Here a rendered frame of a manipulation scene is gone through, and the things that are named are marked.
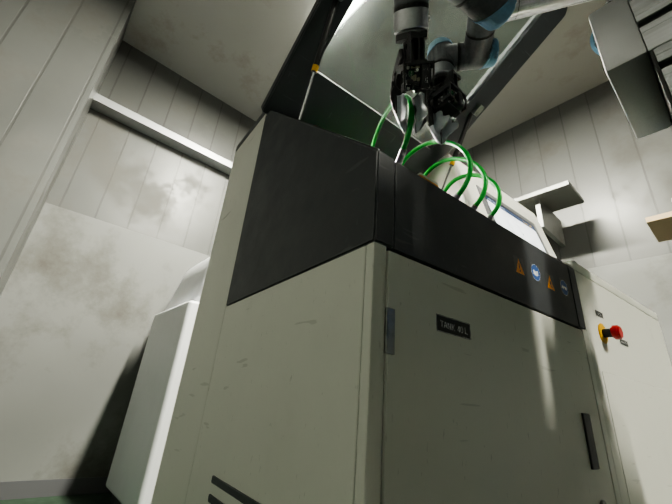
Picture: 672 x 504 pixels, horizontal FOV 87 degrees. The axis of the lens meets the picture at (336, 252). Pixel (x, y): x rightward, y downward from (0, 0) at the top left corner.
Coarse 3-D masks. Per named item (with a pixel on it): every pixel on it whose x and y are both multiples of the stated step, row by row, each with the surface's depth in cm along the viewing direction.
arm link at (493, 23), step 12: (468, 0) 69; (480, 0) 69; (492, 0) 69; (504, 0) 70; (516, 0) 71; (468, 12) 72; (480, 12) 71; (492, 12) 71; (504, 12) 71; (480, 24) 74; (492, 24) 73
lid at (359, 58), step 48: (384, 0) 106; (432, 0) 109; (336, 48) 112; (384, 48) 115; (528, 48) 124; (288, 96) 116; (336, 96) 120; (384, 96) 126; (480, 96) 132; (384, 144) 136
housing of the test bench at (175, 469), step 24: (264, 120) 119; (240, 144) 137; (240, 168) 125; (240, 192) 116; (240, 216) 107; (216, 240) 122; (216, 264) 113; (216, 288) 105; (216, 312) 98; (192, 336) 110; (216, 336) 91; (192, 360) 102; (192, 384) 96; (192, 408) 90; (168, 432) 100; (192, 432) 85; (168, 456) 94; (192, 456) 80; (168, 480) 88
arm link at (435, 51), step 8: (440, 40) 103; (448, 40) 103; (432, 48) 103; (440, 48) 102; (448, 48) 101; (456, 48) 100; (432, 56) 102; (440, 56) 100; (448, 56) 100; (456, 56) 101; (456, 64) 102
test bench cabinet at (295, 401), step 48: (288, 288) 66; (336, 288) 53; (384, 288) 48; (240, 336) 78; (288, 336) 61; (336, 336) 50; (240, 384) 71; (288, 384) 56; (336, 384) 46; (240, 432) 64; (288, 432) 52; (336, 432) 44; (192, 480) 76; (240, 480) 59; (288, 480) 49; (336, 480) 41
